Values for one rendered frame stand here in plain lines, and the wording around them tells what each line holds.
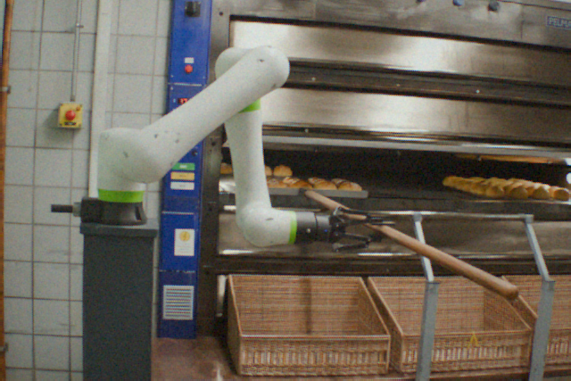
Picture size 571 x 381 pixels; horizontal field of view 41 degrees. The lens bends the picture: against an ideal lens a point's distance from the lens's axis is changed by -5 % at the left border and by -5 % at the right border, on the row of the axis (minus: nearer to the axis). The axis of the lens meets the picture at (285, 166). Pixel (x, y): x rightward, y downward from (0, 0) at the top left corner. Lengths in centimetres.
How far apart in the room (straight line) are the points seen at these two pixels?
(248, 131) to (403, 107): 124
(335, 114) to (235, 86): 127
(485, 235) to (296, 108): 101
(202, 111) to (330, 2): 141
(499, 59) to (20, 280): 223
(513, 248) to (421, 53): 96
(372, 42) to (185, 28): 78
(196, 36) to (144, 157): 130
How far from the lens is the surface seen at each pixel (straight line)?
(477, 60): 345
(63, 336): 329
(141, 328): 210
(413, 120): 333
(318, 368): 287
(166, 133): 192
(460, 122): 341
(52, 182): 317
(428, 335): 284
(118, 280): 207
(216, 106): 198
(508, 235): 358
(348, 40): 327
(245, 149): 222
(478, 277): 166
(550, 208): 365
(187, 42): 312
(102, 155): 207
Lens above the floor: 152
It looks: 4 degrees down
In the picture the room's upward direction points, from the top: 3 degrees clockwise
